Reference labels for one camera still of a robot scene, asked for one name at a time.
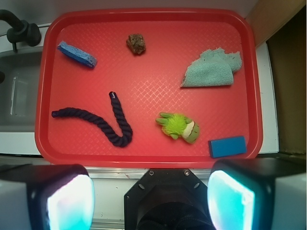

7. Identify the red plastic tray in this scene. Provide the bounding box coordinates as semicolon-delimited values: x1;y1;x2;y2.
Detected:
35;9;263;169

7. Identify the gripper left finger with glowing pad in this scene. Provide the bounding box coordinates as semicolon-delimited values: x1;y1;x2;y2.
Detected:
0;164;94;230

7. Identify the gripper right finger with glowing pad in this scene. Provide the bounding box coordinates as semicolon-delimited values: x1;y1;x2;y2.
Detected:
207;158;307;230

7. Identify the dark blue twisted rope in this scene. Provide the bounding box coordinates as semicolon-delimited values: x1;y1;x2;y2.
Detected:
51;91;133;148

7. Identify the grey sink basin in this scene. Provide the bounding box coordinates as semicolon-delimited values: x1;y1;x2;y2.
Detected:
0;47;43;132

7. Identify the brown rock-like lump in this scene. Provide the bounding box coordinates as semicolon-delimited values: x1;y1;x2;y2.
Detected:
126;34;146;55

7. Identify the black sink faucet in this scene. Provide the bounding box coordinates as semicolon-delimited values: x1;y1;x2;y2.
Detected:
0;10;42;53

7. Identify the blue sponge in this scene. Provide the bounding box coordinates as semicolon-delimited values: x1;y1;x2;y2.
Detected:
57;41;97;69

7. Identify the light teal folded cloth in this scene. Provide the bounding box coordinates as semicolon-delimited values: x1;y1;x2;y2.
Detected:
181;48;242;88

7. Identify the green spiky monster toy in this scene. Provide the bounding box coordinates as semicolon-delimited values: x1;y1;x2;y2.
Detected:
155;112;200;144

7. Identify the blue rectangular block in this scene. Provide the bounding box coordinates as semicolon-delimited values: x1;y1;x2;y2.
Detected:
209;136;247;158

